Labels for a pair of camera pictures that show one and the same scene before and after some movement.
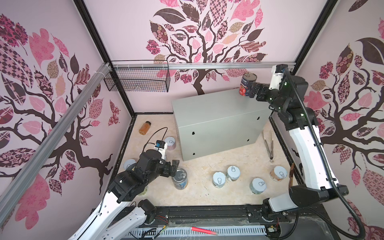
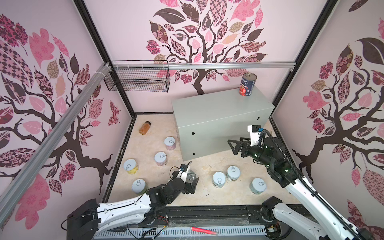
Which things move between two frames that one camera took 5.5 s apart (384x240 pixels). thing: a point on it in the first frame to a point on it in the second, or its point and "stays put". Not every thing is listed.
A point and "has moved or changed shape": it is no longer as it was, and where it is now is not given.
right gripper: [262, 90] to [238, 147]
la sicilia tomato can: [247, 78] stays put
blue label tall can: [180, 180] has moved or changed shape
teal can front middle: [219, 179] stays put
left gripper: [167, 165] to [187, 186]
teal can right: [257, 186] stays put
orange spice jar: [144, 128] stays put
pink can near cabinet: [171, 142] stays put
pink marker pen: [203, 230] stays put
